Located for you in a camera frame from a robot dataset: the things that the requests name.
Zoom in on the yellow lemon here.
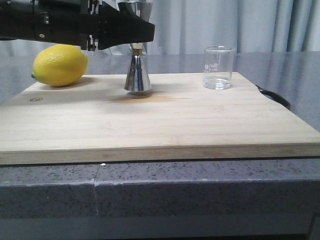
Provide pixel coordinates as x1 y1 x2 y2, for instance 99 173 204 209
31 44 88 87

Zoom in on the clear glass measuring cup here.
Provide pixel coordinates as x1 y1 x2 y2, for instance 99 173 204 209
203 45 236 90

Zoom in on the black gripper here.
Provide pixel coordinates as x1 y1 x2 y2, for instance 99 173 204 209
0 0 102 51

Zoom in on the silver double jigger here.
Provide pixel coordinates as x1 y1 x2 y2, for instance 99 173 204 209
118 1 152 96

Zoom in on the black cutting board handle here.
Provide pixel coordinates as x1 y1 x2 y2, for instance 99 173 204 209
256 85 291 110

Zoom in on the wooden cutting board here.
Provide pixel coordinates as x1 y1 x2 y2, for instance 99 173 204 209
0 72 320 165

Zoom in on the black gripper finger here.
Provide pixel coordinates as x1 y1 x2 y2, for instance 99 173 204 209
98 1 155 50

